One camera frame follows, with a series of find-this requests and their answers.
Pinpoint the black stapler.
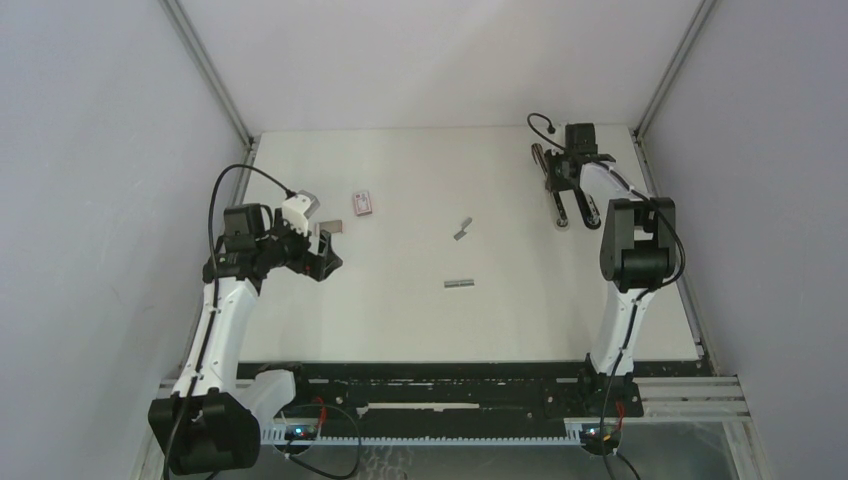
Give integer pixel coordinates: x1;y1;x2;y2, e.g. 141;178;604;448
574;188;602;230

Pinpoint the white cable duct strip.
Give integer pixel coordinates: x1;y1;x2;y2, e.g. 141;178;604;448
261;423;584;446

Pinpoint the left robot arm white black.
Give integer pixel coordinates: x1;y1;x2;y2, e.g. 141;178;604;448
148;192;343;479

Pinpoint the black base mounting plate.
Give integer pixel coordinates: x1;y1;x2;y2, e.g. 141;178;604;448
237;361;645;440

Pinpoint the right controller board with wires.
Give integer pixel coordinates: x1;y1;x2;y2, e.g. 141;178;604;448
579;400;642;480

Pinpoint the silver black staple remover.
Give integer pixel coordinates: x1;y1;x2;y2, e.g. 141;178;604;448
531;143;569;229

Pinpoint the red white staple box sleeve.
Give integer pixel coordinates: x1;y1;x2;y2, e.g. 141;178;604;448
353;190;373;217

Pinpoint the controller board with wires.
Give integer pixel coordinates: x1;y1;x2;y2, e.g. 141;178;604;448
275;396;364;480
579;400;642;480

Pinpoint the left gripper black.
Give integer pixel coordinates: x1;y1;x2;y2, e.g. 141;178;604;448
256;210;341;282

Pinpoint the open staple box tray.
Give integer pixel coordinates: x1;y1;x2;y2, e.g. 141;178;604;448
318;220;344;235

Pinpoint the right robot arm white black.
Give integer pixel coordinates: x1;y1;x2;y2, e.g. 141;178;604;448
535;123;682;378

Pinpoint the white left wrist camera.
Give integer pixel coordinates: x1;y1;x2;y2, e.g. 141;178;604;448
280;190;321;237

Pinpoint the left controller board with wires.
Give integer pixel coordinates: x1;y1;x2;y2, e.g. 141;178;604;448
275;396;364;480

